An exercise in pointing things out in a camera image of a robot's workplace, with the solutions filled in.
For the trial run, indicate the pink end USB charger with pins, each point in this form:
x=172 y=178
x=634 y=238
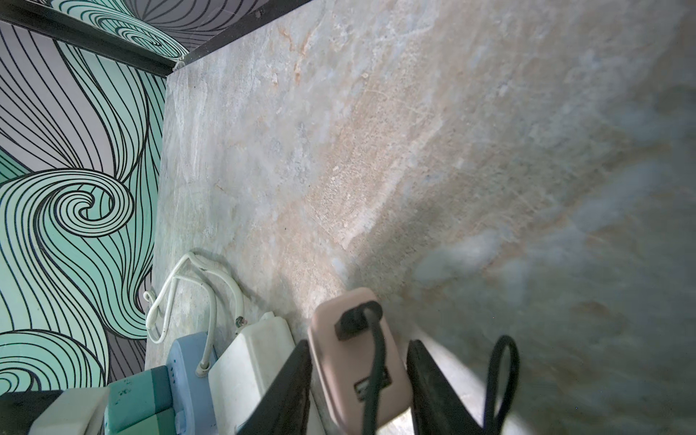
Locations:
x=344 y=362

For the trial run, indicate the white long power strip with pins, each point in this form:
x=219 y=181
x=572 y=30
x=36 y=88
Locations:
x=245 y=371

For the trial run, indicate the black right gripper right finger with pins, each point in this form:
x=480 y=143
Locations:
x=437 y=409

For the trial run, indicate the blue round power socket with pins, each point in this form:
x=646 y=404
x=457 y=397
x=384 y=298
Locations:
x=191 y=397

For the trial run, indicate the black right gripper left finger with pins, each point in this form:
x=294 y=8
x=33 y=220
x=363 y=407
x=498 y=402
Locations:
x=285 y=407

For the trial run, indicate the green charger on blue socket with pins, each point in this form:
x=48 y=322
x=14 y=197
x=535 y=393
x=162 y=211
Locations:
x=141 y=404

